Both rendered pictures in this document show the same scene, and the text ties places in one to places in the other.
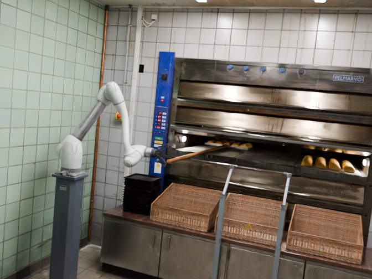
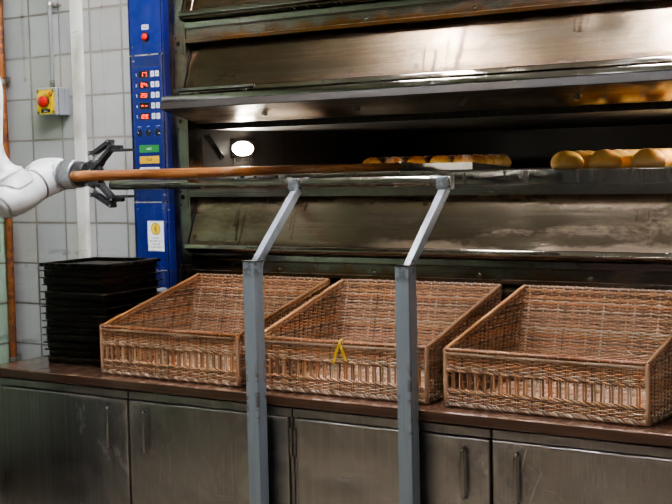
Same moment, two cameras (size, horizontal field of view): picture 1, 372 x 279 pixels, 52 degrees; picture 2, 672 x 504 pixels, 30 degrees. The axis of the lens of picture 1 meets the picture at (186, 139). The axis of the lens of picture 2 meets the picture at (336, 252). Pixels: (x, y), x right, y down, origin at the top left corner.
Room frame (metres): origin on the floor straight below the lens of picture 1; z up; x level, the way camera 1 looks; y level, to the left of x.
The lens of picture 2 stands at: (-0.23, -1.39, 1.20)
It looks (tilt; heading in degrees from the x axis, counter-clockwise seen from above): 4 degrees down; 14
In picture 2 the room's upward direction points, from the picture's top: 1 degrees counter-clockwise
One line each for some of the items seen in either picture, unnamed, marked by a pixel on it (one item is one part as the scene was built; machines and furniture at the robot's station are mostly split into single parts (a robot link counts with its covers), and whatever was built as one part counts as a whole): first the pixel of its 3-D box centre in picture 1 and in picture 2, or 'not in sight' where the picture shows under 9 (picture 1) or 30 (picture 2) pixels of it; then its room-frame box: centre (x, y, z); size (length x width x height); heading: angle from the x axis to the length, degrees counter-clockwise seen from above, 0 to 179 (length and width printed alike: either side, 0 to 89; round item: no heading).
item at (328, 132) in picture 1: (266, 124); (418, 52); (3.51, -0.73, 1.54); 1.79 x 0.11 x 0.19; 71
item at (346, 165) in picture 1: (327, 163); (658, 157); (3.74, -1.42, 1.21); 0.61 x 0.48 x 0.06; 161
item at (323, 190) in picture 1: (259, 179); (422, 225); (3.51, -0.73, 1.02); 1.79 x 0.11 x 0.19; 71
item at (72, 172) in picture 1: (69, 170); not in sight; (2.98, 0.90, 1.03); 0.22 x 0.18 x 0.06; 165
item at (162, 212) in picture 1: (188, 205); (216, 325); (3.45, -0.08, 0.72); 0.56 x 0.49 x 0.28; 70
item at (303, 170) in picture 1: (262, 164); (425, 178); (3.53, -0.74, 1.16); 1.80 x 0.06 x 0.04; 71
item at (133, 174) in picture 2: (201, 152); (262, 170); (3.71, -0.17, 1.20); 1.71 x 0.03 x 0.03; 160
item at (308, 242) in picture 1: (324, 231); (579, 348); (3.06, -1.22, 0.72); 0.56 x 0.49 x 0.28; 70
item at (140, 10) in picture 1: (130, 118); (79, 103); (3.96, 0.59, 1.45); 0.05 x 0.02 x 2.30; 71
